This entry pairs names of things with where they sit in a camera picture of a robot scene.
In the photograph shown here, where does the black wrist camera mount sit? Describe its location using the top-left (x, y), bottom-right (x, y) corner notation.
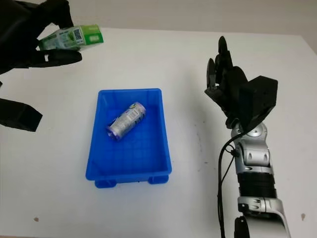
top-left (0, 97), bottom-right (43, 133)
top-left (239, 75), bottom-right (278, 131)

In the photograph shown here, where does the small green carton box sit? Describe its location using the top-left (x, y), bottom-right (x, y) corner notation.
top-left (37, 24), bottom-right (105, 53)

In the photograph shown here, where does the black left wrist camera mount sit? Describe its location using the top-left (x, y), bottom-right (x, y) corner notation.
top-left (0, 97), bottom-right (43, 133)

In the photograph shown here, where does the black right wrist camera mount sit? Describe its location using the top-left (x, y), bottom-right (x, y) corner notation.
top-left (239, 75), bottom-right (278, 131)

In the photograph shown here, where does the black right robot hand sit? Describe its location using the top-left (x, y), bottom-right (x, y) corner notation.
top-left (204, 36), bottom-right (250, 129)

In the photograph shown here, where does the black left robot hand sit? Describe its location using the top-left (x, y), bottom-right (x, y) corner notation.
top-left (0, 0), bottom-right (83, 75)

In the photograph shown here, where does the blue plastic tray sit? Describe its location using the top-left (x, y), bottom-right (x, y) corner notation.
top-left (85, 87), bottom-right (173, 189)

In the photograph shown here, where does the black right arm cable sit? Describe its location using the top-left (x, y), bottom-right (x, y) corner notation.
top-left (215, 133), bottom-right (248, 238)

